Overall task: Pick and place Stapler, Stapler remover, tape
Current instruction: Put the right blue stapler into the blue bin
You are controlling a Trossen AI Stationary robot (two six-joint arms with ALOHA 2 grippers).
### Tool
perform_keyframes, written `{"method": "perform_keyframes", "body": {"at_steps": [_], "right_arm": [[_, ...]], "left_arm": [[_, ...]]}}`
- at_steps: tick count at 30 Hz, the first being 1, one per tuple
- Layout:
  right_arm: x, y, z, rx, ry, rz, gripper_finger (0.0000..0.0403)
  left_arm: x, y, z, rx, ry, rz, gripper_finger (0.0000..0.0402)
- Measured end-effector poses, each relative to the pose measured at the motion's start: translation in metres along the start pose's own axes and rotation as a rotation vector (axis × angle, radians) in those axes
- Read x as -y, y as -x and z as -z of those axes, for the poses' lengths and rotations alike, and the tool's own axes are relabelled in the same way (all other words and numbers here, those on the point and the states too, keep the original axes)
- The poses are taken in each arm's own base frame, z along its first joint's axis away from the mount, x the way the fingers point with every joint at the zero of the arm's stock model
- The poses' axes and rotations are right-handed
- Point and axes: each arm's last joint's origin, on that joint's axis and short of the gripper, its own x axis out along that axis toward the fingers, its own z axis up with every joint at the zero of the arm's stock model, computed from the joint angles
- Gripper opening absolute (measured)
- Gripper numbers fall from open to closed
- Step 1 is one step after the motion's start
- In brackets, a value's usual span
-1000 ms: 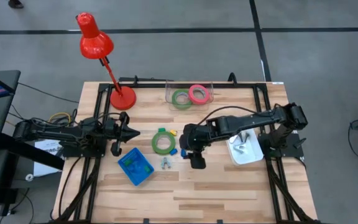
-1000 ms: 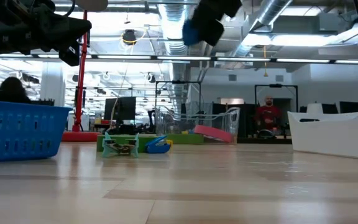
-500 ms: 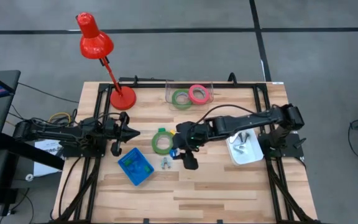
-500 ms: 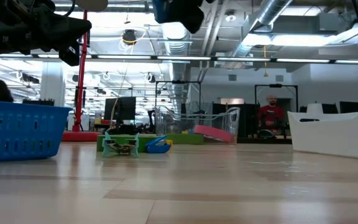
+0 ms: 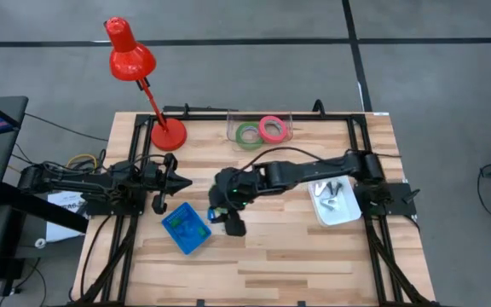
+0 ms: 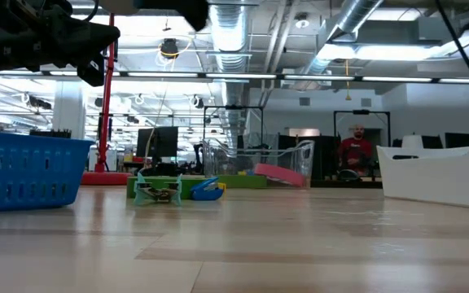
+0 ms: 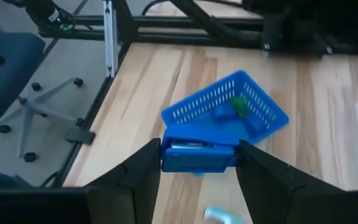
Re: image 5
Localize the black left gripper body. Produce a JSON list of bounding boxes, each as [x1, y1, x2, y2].
[[145, 153, 178, 202]]

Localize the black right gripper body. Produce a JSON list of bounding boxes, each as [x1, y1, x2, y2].
[[209, 167, 268, 212]]

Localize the pink tape roll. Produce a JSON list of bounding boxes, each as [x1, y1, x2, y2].
[[257, 114, 289, 145]]

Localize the red desk lamp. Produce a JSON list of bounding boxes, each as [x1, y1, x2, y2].
[[103, 15, 188, 153]]

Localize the blue plastic basket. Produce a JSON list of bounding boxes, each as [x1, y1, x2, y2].
[[160, 201, 212, 256]]

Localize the clear plastic container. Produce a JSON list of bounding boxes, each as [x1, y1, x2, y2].
[[226, 111, 294, 148]]

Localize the white paper sheet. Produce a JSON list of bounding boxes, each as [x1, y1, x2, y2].
[[44, 190, 90, 244]]

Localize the white plastic tray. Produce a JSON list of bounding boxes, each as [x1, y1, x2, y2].
[[308, 175, 363, 229]]

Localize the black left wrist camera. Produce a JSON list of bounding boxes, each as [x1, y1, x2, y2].
[[152, 194, 170, 217]]

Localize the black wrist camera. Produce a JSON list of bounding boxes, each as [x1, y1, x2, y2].
[[152, 194, 170, 217], [224, 209, 247, 238]]

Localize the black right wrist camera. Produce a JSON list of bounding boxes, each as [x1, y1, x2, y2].
[[224, 209, 247, 238]]

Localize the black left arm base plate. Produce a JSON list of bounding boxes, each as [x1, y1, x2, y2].
[[84, 187, 147, 217]]

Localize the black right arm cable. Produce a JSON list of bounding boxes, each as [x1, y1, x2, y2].
[[245, 146, 402, 171]]

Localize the black metal table frame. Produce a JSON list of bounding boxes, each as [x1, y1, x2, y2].
[[69, 98, 442, 307]]

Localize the yellow cable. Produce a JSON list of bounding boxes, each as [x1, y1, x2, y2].
[[65, 153, 99, 171]]

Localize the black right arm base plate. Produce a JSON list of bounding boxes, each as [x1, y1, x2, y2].
[[353, 182, 421, 217]]

